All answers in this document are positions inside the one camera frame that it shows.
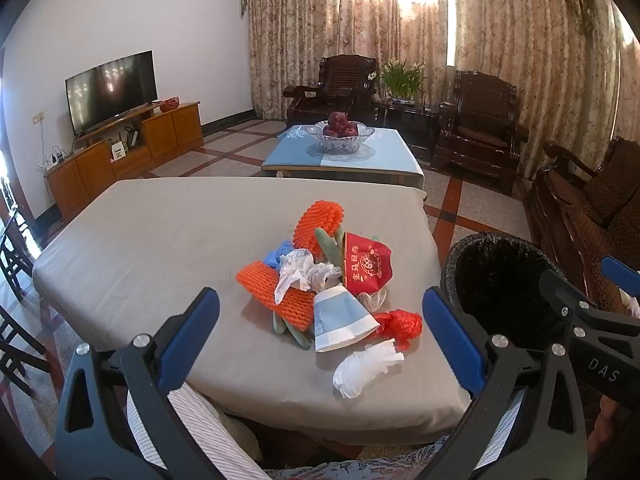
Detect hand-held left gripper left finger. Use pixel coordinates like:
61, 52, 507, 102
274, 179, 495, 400
54, 287, 226, 480

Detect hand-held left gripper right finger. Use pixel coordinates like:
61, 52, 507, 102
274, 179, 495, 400
421, 287, 592, 480

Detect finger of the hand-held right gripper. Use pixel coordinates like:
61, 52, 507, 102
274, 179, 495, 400
600, 256, 640, 286
540, 269, 640, 357

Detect black trash bin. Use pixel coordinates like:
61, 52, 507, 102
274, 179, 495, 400
440, 231, 601, 358

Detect blue wrapper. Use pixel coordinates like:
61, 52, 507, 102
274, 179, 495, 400
263, 240, 296, 272

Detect clear plastic bag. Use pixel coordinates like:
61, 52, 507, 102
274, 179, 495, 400
619, 287, 640, 319

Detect red plastic bag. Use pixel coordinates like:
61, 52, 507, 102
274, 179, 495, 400
375, 310, 424, 352

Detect dark wooden sofa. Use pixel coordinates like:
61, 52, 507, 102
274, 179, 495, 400
525, 136, 640, 311

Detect striped trousers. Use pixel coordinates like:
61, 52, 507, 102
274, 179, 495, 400
125, 379, 526, 480

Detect white plastic bag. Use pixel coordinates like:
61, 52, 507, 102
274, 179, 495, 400
333, 339, 405, 400

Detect grey tablecloth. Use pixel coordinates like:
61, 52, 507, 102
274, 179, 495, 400
32, 176, 473, 446

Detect blue white paper cup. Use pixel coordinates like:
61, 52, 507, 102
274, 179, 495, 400
313, 285, 379, 353

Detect red paper packet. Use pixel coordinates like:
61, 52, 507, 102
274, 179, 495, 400
341, 233, 392, 298

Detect crumpled white tissue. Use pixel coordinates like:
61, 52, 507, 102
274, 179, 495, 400
274, 250, 343, 306

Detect blue patterned garment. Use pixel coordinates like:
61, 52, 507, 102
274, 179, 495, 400
265, 452, 451, 480

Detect dark wooden chair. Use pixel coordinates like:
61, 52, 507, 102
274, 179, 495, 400
0, 305, 51, 398
0, 176, 36, 303

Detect round orange foam net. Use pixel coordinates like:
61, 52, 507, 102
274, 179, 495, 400
293, 200, 347, 256

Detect coffee table with blue cloth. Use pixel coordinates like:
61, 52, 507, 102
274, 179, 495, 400
261, 125, 426, 191

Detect wooden television cabinet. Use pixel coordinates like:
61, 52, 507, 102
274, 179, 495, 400
44, 101, 204, 217

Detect dark wooden armchair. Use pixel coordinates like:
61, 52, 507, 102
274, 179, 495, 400
431, 70, 530, 196
283, 55, 378, 128

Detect dark wooden side table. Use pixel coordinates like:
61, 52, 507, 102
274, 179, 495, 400
375, 99, 441, 158

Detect glass fruit bowl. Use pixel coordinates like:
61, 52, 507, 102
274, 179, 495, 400
305, 121, 376, 155

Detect black flat television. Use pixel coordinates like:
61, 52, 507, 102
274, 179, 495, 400
65, 50, 159, 137

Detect patterned beige curtains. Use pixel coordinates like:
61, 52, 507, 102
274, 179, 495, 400
240, 0, 640, 171

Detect green potted plant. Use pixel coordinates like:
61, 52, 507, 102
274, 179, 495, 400
370, 58, 428, 103

